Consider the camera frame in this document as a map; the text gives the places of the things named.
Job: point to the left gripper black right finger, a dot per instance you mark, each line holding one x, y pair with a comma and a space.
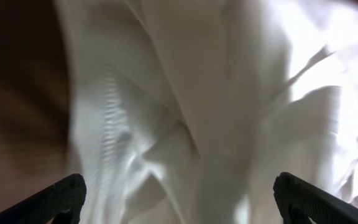
302, 203

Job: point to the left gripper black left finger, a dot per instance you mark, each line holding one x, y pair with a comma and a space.
59, 203

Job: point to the white t-shirt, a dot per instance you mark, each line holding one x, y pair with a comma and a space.
185, 111

